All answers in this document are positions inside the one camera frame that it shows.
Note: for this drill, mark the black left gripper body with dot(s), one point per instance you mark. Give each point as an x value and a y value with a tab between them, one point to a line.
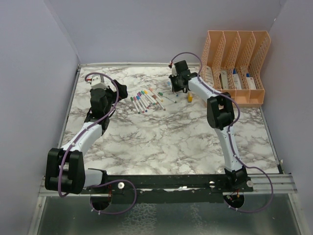
111	96

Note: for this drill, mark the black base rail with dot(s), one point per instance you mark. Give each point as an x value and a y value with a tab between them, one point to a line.
125	192

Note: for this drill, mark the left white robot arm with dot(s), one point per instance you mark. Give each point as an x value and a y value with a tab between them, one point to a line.
65	168

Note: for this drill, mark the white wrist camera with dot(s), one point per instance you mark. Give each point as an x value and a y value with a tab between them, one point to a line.
173	69
97	82

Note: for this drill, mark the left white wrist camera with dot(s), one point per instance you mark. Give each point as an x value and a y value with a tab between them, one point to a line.
97	82

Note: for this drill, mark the peach plastic desk organizer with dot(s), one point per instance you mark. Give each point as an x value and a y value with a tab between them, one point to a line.
232	61

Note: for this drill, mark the purple capped marker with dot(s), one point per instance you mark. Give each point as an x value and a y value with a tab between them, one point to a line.
143	99

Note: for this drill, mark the aluminium frame rail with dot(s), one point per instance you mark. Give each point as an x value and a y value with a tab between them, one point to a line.
257	183

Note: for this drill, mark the peach capped marker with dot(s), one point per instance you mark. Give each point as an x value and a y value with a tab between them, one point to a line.
154	93

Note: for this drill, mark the teal capped marker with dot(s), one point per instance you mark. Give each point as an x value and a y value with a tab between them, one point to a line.
148	97

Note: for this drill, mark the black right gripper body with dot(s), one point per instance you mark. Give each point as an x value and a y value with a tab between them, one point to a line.
175	85

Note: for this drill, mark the yellow self-inking stamp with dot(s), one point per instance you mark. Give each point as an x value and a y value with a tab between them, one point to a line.
189	97

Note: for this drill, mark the white red box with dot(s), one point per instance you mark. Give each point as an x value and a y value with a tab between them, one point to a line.
250	82

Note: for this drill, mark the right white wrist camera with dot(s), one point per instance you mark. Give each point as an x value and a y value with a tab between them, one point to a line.
173	69

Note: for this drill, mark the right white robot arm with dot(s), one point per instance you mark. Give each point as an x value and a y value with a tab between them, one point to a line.
220	117

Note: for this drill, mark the white blue box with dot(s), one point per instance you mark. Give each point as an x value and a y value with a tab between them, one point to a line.
236	80

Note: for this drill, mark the white printed card package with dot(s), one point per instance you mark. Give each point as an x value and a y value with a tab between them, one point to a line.
209	76

